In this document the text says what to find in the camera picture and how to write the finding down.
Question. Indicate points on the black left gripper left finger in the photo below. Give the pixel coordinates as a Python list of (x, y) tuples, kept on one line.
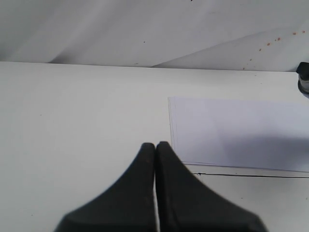
[(126, 206)]

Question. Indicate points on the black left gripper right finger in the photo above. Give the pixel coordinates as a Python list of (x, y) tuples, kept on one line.
[(185, 204)]

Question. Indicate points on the white dotted spray paint can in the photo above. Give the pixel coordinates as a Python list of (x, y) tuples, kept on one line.
[(303, 77)]

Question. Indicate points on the white paper sheet stack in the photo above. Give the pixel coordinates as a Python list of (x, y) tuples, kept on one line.
[(239, 133)]

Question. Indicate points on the white backdrop cloth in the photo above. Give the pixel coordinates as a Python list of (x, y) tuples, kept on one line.
[(260, 35)]

